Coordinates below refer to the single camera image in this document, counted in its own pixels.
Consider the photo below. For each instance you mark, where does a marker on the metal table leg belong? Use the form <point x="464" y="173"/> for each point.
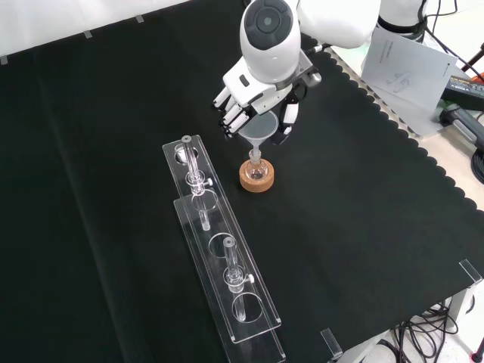
<point x="459" y="306"/>

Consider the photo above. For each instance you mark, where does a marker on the clear funnel stand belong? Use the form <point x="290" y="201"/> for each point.
<point x="227" y="223"/>

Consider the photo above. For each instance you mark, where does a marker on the black tripod leg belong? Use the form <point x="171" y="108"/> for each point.
<point x="472" y="56"/>

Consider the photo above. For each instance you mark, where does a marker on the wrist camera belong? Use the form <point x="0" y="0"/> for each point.
<point x="312" y="77"/>

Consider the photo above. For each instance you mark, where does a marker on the black cloth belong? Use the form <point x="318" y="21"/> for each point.
<point x="340" y="227"/>

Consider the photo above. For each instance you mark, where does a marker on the translucent plastic funnel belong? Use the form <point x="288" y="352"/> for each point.
<point x="261" y="130"/>

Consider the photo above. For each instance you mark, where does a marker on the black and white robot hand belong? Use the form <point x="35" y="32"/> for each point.
<point x="249" y="90"/>

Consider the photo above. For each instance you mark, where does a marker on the pale board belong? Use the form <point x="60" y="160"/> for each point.
<point x="423" y="121"/>

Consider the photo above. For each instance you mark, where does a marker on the round-bottom glass flask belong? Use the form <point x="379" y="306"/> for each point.
<point x="257" y="172"/>

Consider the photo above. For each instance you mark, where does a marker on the black grey device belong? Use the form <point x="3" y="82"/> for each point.
<point x="465" y="121"/>

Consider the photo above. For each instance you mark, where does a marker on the black power adapter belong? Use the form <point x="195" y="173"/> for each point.
<point x="467" y="89"/>

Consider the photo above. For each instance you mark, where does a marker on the white paper leaflet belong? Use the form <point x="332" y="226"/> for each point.
<point x="408" y="68"/>

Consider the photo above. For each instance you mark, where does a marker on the clear cloth clip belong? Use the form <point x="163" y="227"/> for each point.
<point x="470" y="271"/>
<point x="139" y="18"/>
<point x="331" y="342"/>
<point x="3" y="61"/>
<point x="87" y="34"/>

